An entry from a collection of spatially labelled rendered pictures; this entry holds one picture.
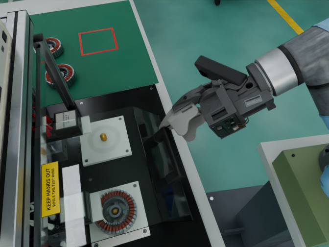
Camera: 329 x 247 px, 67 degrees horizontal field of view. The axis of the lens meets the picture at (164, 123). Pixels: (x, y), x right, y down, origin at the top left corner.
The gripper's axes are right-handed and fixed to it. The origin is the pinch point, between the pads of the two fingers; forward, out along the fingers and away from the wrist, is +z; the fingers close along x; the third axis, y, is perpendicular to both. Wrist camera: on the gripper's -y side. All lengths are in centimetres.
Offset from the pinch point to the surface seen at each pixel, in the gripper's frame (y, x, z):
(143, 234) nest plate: 14.3, 18.7, 22.0
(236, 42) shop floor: -135, 145, -37
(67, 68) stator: -52, 11, 36
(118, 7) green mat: -94, 28, 14
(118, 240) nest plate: 14.2, 15.5, 27.5
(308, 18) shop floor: -150, 187, -110
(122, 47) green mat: -63, 26, 17
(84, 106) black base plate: -32.8, 14.4, 32.3
